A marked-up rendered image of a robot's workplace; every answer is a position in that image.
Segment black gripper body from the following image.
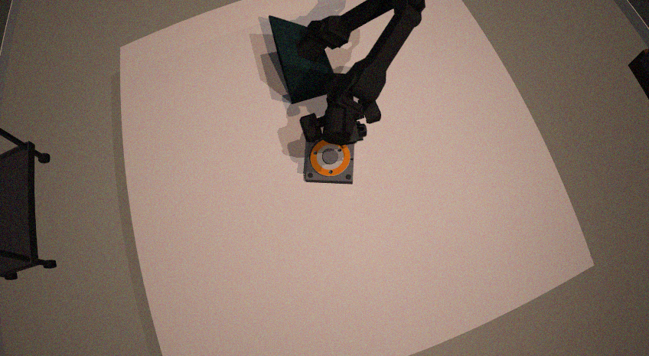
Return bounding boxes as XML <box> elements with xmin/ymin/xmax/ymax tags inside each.
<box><xmin>299</xmin><ymin>101</ymin><xmax>381</xmax><ymax>142</ymax></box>

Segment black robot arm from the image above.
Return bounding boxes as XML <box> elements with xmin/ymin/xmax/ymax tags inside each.
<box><xmin>295</xmin><ymin>0</ymin><xmax>426</xmax><ymax>145</ymax></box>

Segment orange round plate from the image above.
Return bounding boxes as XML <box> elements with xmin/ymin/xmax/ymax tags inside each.
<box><xmin>310</xmin><ymin>140</ymin><xmax>351</xmax><ymax>177</ymax></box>

